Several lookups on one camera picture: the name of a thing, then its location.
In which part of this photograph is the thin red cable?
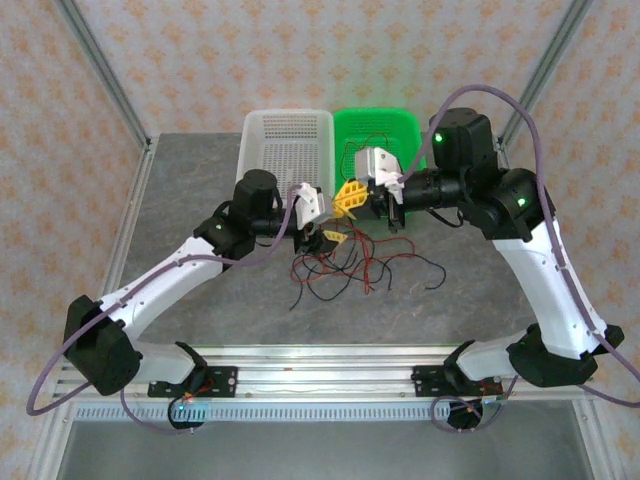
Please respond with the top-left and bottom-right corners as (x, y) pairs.
(291, 219), (425, 297)
(339, 130), (394, 174)

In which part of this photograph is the white plastic mesh basket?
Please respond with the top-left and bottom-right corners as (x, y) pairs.
(234, 108), (335, 201)

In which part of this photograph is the green plastic mesh basket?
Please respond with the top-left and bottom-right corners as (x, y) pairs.
(332, 106), (429, 224)

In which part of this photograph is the grey metal lower panel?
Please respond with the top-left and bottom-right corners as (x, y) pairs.
(54, 419), (596, 480)

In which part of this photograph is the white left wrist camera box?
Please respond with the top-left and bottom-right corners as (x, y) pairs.
(292, 183), (335, 232)

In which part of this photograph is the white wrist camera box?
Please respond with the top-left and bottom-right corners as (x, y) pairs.
(353, 146), (405, 190)
(292, 183), (335, 232)

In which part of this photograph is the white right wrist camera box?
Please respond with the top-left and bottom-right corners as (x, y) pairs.
(353, 146), (405, 190)

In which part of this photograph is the aluminium table side rail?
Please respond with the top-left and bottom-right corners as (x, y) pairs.
(79, 137), (160, 362)
(496, 133), (516, 174)

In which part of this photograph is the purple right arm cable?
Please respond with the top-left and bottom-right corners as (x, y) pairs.
(397, 84), (640, 434)

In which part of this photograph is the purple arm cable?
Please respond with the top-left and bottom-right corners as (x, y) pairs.
(397, 84), (640, 434)
(25, 183), (307, 436)

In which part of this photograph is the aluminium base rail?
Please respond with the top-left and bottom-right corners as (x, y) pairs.
(52, 343), (600, 404)

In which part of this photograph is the slotted grey cable duct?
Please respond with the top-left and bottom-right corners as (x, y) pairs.
(73, 403), (584, 422)

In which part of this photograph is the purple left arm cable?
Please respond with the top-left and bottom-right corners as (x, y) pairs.
(25, 183), (307, 436)

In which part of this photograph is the short aluminium frame post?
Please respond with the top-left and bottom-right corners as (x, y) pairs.
(24, 403), (76, 480)
(574, 399), (624, 480)

